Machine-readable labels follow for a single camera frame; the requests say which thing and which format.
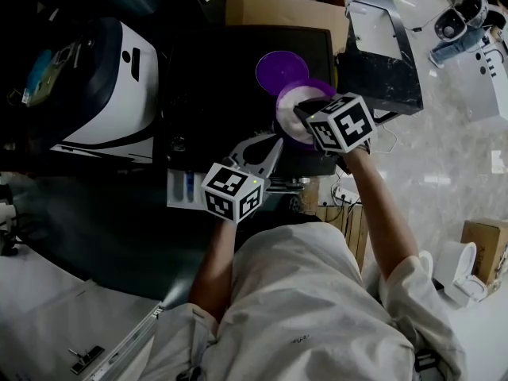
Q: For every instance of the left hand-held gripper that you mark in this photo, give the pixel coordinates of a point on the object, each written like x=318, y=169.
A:
x=232, y=193

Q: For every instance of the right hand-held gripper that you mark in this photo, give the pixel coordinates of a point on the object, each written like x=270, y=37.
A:
x=345, y=125

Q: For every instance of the purple plastic tub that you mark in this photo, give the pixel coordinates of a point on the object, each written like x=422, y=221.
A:
x=321, y=87

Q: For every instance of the white detergent drawer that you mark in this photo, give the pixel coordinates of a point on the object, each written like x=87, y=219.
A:
x=178, y=191

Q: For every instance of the person's left forearm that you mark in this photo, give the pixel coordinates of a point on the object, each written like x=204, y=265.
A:
x=214, y=268

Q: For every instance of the person's right forearm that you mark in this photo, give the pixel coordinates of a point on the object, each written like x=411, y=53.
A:
x=381, y=212

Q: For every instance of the purple round lid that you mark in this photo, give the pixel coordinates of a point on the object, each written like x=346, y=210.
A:
x=279, y=70

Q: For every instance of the black washing machine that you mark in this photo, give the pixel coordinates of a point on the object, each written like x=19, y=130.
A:
x=214, y=93

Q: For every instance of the white power strip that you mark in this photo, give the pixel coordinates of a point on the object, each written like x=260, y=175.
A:
x=345, y=195

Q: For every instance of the black table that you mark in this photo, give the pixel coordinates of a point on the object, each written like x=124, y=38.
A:
x=409, y=85

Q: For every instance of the open cardboard box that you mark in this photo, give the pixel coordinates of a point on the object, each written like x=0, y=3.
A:
x=278, y=12

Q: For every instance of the wooden slat platform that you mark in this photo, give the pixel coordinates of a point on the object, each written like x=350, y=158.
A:
x=337, y=228

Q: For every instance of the white and black rounded appliance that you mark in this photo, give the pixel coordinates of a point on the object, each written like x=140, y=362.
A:
x=119, y=93

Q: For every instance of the dark green floor mat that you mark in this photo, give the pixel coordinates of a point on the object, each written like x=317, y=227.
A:
x=119, y=232

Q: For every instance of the person in grey shirt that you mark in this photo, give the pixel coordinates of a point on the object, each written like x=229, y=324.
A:
x=301, y=312

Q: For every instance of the white black round device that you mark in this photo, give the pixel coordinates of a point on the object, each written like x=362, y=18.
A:
x=456, y=18

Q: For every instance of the white cabinet block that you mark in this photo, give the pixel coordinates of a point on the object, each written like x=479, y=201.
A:
x=488, y=93

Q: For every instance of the teal flat packet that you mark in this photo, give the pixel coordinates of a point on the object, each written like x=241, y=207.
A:
x=39, y=74

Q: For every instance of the white board panel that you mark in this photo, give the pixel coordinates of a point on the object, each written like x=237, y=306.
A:
x=59, y=312

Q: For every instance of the black metal latch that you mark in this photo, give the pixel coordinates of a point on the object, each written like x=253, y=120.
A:
x=87, y=359

